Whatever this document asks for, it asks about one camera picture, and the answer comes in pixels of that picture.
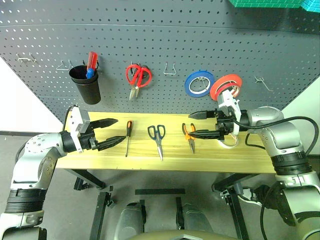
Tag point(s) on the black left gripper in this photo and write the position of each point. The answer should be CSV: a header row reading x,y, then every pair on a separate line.
x,y
88,141

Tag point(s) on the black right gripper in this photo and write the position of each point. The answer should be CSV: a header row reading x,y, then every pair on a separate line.
x,y
225,122

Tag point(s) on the orange black pliers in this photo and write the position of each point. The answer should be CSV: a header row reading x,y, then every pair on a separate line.
x,y
191,146

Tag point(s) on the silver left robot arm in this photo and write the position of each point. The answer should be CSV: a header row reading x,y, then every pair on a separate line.
x,y
37,147

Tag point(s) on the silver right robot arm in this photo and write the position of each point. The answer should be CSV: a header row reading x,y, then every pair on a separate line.
x,y
282,135

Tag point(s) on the orange black flat screwdriver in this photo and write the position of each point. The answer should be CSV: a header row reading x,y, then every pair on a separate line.
x,y
129,126

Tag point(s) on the white tape roll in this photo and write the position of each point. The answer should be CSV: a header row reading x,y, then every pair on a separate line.
x,y
227,146

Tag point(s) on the blue tape roll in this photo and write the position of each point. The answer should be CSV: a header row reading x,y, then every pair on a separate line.
x,y
187,85

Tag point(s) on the black plastic cup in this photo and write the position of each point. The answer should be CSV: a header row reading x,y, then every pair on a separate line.
x,y
88,92

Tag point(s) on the red tape roll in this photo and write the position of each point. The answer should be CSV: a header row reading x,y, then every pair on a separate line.
x,y
226,78

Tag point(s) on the dark grey rounded shell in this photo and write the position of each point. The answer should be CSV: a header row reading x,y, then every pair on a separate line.
x,y
130,220
196,218

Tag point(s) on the grey metal pegboard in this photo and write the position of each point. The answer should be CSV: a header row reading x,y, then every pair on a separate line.
x,y
162,37

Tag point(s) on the olive rounded body shell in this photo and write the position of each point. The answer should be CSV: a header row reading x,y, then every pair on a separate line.
x,y
182,237

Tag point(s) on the green ribbed box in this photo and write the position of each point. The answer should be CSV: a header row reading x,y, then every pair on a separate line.
x,y
312,5
262,3

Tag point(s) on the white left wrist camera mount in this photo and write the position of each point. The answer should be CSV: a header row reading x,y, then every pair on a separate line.
x,y
75,120

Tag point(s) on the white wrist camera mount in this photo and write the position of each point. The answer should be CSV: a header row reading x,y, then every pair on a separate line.
x,y
75,120
228,98

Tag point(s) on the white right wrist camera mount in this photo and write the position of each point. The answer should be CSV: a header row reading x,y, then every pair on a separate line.
x,y
228,98

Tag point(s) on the black metal table frame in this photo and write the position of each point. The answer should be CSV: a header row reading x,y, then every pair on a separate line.
x,y
98,215

